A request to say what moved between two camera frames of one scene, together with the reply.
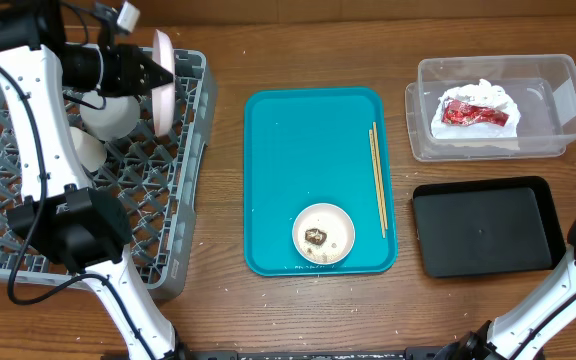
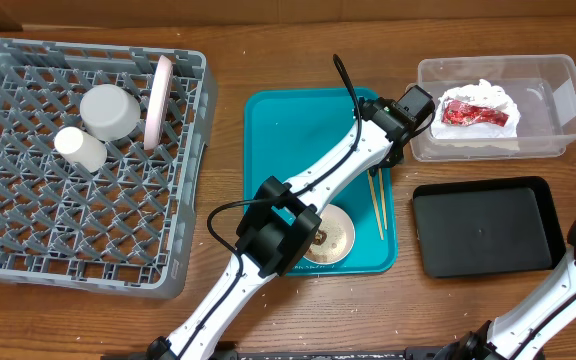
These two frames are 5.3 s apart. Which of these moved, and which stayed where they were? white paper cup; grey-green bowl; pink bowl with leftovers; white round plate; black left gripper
Moved: white round plate; black left gripper
Stayed: grey-green bowl; pink bowl with leftovers; white paper cup
